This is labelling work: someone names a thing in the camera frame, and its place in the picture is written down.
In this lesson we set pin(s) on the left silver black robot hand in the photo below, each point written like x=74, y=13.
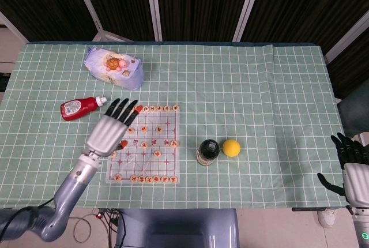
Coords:
x=106, y=135

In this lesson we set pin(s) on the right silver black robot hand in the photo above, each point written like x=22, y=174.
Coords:
x=356, y=183

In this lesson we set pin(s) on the round wooden xiangqi piece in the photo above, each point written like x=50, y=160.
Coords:
x=146, y=108
x=152, y=108
x=131, y=130
x=141, y=178
x=167, y=108
x=134, y=178
x=157, y=153
x=158, y=129
x=114, y=154
x=143, y=128
x=173, y=143
x=173, y=179
x=117, y=177
x=156, y=178
x=159, y=108
x=143, y=144
x=149, y=178
x=175, y=107
x=164, y=178

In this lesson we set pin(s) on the left blue grey robot arm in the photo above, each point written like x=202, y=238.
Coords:
x=72, y=184

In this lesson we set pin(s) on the right blue grey robot arm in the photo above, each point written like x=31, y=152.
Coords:
x=361, y=227

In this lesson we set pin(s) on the red ketchup squeeze bottle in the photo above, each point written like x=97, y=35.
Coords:
x=83, y=106

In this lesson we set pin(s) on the white sneaker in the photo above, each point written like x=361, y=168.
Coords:
x=327, y=219

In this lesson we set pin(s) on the translucent xiangqi board mat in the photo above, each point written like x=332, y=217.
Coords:
x=150, y=164

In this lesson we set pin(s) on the pale blue tissue pack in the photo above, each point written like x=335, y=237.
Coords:
x=129, y=78

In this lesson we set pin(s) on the small red plug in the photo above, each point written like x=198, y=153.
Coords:
x=99, y=216

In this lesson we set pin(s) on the brown tea bottle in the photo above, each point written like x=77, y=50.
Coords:
x=209, y=151

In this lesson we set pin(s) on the dark slatted partition panel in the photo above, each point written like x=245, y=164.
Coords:
x=43, y=0
x=302, y=5
x=201, y=0
x=121, y=0
x=357, y=72

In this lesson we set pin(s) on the blue grey robot torso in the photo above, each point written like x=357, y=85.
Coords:
x=178, y=227

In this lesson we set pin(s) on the yellow foam ball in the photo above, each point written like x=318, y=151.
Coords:
x=231, y=148

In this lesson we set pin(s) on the green checked tablecloth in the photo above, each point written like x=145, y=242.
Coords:
x=230, y=86

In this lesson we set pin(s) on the white partition frame post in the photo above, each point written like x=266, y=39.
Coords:
x=248, y=5
x=153, y=5
x=87, y=3
x=347, y=39
x=13, y=27

